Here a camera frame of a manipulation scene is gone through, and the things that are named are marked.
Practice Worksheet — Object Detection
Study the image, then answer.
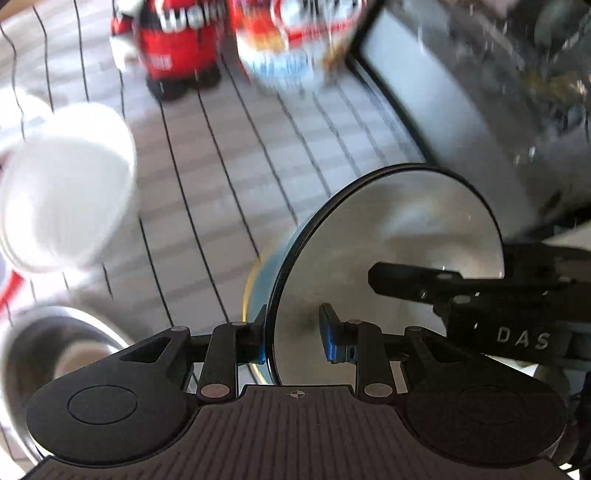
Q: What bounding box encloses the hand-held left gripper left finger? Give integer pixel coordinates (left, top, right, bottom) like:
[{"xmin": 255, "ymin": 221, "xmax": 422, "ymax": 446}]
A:
[{"xmin": 117, "ymin": 304, "xmax": 269, "ymax": 403}]

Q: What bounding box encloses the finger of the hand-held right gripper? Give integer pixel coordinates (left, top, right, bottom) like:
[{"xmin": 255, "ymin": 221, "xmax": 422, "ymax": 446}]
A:
[{"xmin": 368, "ymin": 261, "xmax": 509, "ymax": 309}]

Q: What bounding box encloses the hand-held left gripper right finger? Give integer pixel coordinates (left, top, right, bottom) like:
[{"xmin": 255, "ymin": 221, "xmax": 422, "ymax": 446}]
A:
[{"xmin": 318, "ymin": 302, "xmax": 463, "ymax": 400}]

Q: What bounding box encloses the blue enamel bowl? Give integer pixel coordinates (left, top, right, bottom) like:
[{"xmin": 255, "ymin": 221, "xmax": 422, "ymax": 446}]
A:
[{"xmin": 268, "ymin": 164, "xmax": 505, "ymax": 387}]

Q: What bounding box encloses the white bowl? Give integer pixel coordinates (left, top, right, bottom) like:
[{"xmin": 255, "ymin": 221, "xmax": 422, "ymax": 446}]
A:
[{"xmin": 0, "ymin": 102, "xmax": 139, "ymax": 274}]

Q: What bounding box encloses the checked tablecloth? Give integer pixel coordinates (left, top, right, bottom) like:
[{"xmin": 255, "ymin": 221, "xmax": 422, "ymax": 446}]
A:
[{"xmin": 0, "ymin": 0, "xmax": 430, "ymax": 467}]

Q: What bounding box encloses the stainless steel bowl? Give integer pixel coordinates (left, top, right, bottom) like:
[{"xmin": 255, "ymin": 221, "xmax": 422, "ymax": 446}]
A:
[{"xmin": 0, "ymin": 305, "xmax": 136, "ymax": 468}]

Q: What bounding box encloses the red and white snack packet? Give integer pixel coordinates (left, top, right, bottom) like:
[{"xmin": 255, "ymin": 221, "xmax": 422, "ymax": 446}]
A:
[{"xmin": 230, "ymin": 0, "xmax": 370, "ymax": 91}]

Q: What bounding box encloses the red toy figure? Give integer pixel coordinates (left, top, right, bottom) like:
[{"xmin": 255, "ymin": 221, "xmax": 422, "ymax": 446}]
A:
[{"xmin": 110, "ymin": 0, "xmax": 228, "ymax": 101}]

